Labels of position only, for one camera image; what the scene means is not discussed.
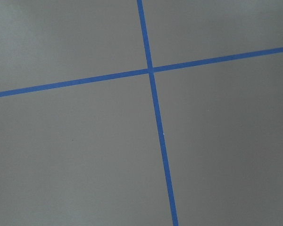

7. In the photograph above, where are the blue tape grid lines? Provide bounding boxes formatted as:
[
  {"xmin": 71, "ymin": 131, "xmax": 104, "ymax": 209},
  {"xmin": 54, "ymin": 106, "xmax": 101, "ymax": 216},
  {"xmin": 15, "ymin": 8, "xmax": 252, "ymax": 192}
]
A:
[{"xmin": 0, "ymin": 0, "xmax": 283, "ymax": 226}]

